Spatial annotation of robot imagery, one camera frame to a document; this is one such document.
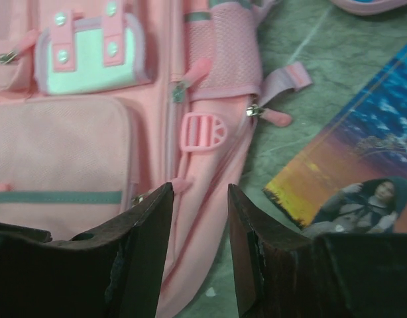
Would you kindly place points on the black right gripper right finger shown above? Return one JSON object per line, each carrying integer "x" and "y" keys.
{"x": 269, "y": 281}

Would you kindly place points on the pink student backpack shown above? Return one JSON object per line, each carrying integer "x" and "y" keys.
{"x": 103, "y": 102}

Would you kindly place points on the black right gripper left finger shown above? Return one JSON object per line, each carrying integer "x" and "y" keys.
{"x": 115, "y": 269}

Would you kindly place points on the pink blue pencil case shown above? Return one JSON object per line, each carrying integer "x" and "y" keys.
{"x": 368, "y": 8}

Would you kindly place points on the blue Jane Eyre book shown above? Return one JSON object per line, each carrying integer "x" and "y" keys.
{"x": 367, "y": 139}

